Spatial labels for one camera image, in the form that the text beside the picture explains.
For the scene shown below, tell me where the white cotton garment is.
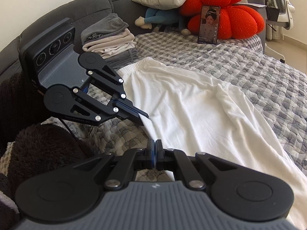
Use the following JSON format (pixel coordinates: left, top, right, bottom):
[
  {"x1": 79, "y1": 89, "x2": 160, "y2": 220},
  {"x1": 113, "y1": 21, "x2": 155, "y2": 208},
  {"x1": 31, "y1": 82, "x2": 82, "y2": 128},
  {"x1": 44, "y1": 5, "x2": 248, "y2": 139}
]
[{"x1": 118, "y1": 58, "x2": 306, "y2": 229}]

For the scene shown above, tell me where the folded beige garment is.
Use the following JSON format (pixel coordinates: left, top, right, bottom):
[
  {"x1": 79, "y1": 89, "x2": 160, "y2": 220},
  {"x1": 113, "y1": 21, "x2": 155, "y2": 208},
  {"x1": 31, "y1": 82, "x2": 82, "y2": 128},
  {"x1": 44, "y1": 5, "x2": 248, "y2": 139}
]
[{"x1": 82, "y1": 29, "x2": 136, "y2": 59}]

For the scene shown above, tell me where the folded dark grey bottom garment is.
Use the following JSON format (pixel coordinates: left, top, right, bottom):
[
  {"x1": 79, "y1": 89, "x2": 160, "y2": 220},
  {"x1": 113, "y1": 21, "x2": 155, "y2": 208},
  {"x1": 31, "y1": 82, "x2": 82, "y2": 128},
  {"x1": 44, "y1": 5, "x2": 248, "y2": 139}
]
[{"x1": 105, "y1": 48, "x2": 139, "y2": 70}]

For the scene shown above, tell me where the dark grey upholstered headboard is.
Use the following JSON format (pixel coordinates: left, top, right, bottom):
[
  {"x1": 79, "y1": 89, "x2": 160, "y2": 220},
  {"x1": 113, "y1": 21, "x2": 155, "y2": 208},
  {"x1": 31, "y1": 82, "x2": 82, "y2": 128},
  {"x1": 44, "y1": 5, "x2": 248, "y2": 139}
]
[{"x1": 1, "y1": 0, "x2": 150, "y2": 81}]

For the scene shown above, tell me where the blue plush doll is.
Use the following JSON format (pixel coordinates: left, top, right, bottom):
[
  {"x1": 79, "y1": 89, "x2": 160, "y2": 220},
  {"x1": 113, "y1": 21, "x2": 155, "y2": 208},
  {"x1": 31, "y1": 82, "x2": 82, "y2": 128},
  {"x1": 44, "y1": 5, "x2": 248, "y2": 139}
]
[{"x1": 134, "y1": 8, "x2": 191, "y2": 35}]

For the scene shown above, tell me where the grey checkered quilted bedspread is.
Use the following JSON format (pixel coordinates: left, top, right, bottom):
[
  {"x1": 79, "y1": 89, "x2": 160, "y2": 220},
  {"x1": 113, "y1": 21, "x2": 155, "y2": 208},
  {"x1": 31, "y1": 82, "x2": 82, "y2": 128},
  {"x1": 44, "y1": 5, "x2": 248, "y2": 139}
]
[{"x1": 40, "y1": 30, "x2": 307, "y2": 182}]

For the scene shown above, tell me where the smartphone showing video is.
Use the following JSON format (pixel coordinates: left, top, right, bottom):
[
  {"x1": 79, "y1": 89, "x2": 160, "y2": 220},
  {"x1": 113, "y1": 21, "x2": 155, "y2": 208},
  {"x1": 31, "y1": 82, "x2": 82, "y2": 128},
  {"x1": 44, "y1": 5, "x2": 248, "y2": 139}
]
[{"x1": 197, "y1": 6, "x2": 220, "y2": 44}]

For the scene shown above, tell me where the red flower-shaped plush cushion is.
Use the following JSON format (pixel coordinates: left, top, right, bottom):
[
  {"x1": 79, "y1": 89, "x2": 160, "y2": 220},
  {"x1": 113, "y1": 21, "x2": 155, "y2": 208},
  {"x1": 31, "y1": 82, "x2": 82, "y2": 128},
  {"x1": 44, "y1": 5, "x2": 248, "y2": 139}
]
[{"x1": 179, "y1": 0, "x2": 258, "y2": 39}]

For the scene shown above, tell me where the grey bed footboard panel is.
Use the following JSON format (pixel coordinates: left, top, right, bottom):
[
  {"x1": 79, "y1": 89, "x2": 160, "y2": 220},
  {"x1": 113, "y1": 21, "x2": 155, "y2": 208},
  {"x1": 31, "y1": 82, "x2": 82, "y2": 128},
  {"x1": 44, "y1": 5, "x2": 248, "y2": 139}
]
[{"x1": 246, "y1": 3, "x2": 266, "y2": 53}]

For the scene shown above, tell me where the white mesh office chair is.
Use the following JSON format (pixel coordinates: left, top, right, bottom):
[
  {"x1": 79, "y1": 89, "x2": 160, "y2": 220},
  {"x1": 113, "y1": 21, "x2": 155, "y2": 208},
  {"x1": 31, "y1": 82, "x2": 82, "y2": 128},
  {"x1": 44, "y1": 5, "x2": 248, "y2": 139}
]
[{"x1": 244, "y1": 0, "x2": 296, "y2": 63}]

